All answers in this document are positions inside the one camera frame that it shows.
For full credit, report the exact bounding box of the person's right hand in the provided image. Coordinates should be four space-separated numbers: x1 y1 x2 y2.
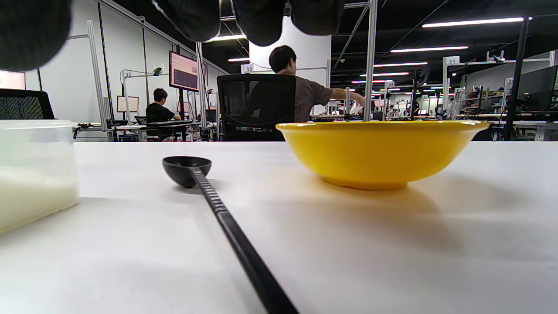
0 0 346 73

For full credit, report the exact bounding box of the black mesh chair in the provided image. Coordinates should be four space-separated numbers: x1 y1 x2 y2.
0 89 56 121

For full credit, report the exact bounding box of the small white monitor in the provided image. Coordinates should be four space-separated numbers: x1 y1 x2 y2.
116 96 140 113

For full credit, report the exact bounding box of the white desk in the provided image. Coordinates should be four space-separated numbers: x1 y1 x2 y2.
73 121 202 142

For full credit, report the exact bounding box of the clear plastic container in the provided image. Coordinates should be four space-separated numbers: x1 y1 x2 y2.
0 119 81 235

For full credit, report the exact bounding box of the monitor with pink screen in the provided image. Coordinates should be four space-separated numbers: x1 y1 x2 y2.
169 51 201 93

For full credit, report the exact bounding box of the long ceiling light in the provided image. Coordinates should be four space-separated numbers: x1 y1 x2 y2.
422 17 534 28
204 34 247 43
390 45 470 54

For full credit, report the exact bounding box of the black office chair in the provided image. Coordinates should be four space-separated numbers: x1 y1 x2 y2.
217 74 298 142

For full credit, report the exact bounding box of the black ladle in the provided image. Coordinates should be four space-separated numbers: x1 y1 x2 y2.
162 156 300 314

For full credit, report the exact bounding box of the yellow bowl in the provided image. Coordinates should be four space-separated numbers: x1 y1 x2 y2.
276 120 490 191

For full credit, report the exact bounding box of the black pole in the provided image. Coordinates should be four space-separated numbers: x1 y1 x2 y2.
503 17 531 141

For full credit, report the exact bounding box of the dark monitor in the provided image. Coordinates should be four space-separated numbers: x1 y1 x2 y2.
515 65 558 113

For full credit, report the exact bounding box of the white frame post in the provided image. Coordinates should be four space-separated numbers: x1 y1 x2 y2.
86 20 113 141

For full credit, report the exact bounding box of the aluminium frame post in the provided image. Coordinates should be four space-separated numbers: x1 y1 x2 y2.
363 0 379 122

